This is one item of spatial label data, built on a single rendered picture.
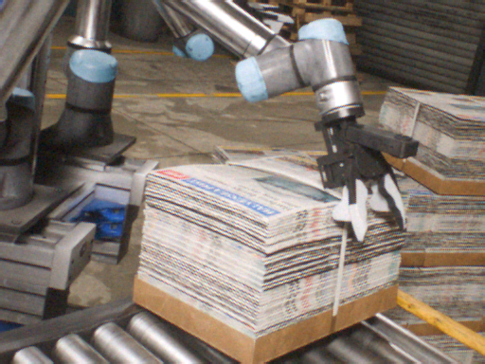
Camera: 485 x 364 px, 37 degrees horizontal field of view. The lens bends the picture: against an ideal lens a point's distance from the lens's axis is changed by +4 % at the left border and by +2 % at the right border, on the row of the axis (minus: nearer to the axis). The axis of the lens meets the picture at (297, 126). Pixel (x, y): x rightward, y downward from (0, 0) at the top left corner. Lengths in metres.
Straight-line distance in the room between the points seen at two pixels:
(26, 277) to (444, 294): 1.26
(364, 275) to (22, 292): 0.71
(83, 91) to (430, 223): 1.05
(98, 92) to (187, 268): 0.89
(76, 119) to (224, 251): 0.96
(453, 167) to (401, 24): 7.90
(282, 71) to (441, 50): 8.49
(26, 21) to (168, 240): 0.43
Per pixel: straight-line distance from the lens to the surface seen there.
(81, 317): 1.24
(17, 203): 1.56
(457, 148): 2.11
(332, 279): 1.19
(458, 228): 2.24
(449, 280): 2.29
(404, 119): 2.27
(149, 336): 1.22
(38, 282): 1.57
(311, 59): 1.14
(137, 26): 8.93
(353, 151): 1.11
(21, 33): 1.31
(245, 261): 1.07
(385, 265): 1.31
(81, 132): 1.98
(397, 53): 9.96
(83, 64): 1.95
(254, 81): 1.17
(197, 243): 1.14
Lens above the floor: 1.42
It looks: 13 degrees down
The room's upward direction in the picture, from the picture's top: 12 degrees clockwise
